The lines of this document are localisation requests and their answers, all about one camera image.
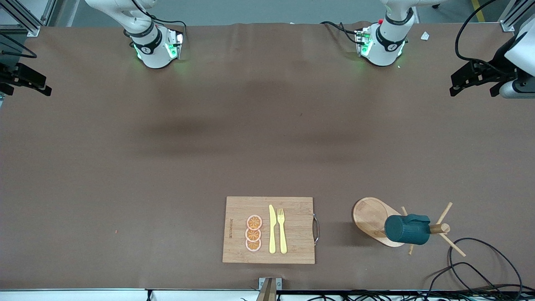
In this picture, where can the orange slice toy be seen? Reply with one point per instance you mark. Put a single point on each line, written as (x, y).
(253, 235)
(253, 246)
(254, 222)

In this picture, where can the brown table cover sheet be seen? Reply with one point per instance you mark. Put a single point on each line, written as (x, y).
(125, 188)

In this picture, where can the aluminium frame post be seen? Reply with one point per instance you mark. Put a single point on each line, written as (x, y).
(31, 27)
(508, 25)

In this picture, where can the grey metal bracket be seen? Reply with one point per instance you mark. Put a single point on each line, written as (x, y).
(278, 283)

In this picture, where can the yellow plastic fork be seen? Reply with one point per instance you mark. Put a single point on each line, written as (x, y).
(283, 238)

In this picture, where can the bamboo cutting board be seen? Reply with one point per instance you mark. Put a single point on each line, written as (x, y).
(296, 246)

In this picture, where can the yellow plastic knife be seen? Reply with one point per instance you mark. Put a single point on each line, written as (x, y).
(272, 234)

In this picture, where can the white table edge rail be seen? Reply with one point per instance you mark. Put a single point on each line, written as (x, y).
(62, 294)

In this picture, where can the brown mounting bar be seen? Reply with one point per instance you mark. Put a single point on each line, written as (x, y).
(267, 290)

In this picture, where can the dark green cup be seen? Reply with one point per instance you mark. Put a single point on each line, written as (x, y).
(407, 230)

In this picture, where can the white paper scrap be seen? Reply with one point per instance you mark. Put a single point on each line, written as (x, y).
(425, 36)

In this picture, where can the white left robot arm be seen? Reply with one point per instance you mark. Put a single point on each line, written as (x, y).
(391, 46)

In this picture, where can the wooden mug tree rack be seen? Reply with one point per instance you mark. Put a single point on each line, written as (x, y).
(370, 217)

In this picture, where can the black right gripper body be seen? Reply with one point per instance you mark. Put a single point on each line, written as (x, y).
(8, 76)

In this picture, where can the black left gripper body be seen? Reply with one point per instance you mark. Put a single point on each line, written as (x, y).
(498, 66)

